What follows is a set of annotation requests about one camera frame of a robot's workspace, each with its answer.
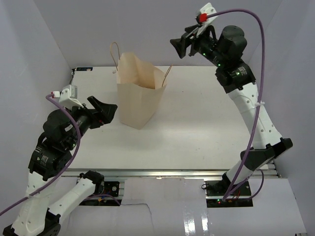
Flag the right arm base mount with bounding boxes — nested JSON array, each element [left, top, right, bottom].
[[203, 179, 254, 208]]

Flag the left blue table label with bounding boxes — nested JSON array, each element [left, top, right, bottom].
[[76, 67, 93, 71]]

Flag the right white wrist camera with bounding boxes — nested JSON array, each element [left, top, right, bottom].
[[196, 2, 217, 38]]

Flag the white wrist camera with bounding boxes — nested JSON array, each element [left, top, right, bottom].
[[51, 85, 83, 110], [196, 2, 217, 38]]

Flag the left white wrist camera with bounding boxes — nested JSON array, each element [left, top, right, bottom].
[[51, 85, 83, 110]]

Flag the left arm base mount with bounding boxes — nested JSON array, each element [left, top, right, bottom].
[[80, 181, 124, 207]]

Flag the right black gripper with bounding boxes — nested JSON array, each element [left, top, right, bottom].
[[170, 23, 227, 68]]

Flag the aluminium front rail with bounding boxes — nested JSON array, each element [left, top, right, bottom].
[[62, 169, 278, 178]]

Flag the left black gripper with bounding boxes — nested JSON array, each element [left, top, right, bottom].
[[65, 95, 118, 149]]

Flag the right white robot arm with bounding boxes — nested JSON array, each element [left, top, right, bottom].
[[170, 25, 293, 196]]

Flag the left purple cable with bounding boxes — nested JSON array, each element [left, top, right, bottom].
[[0, 94, 122, 217]]

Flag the beige paper bag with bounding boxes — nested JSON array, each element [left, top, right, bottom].
[[110, 42, 172, 130]]

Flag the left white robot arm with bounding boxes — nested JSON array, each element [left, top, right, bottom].
[[3, 96, 118, 236]]

